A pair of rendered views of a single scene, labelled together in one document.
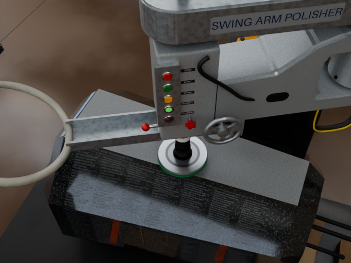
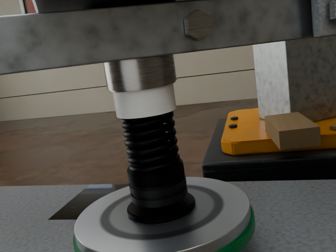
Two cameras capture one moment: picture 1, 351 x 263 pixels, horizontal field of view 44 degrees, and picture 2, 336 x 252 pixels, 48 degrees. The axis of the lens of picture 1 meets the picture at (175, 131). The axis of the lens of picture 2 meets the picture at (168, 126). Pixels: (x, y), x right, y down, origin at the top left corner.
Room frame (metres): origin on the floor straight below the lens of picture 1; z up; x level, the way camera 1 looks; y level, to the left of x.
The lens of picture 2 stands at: (0.68, 0.00, 1.07)
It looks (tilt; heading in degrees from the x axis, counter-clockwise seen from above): 12 degrees down; 353
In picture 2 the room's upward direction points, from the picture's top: 8 degrees counter-clockwise
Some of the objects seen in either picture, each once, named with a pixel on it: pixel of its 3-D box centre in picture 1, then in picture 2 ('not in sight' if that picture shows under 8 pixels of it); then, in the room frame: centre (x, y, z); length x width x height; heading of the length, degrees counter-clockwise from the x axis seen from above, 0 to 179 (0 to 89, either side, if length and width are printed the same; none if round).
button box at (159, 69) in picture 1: (167, 95); not in sight; (1.00, 0.02, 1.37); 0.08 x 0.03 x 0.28; 98
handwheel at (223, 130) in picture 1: (220, 123); not in sight; (1.02, -0.17, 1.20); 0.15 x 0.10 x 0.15; 98
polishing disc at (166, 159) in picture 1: (182, 153); (162, 212); (1.12, -0.03, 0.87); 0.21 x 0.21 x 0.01
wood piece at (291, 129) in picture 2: not in sight; (290, 129); (1.64, -0.44, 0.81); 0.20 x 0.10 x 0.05; 168
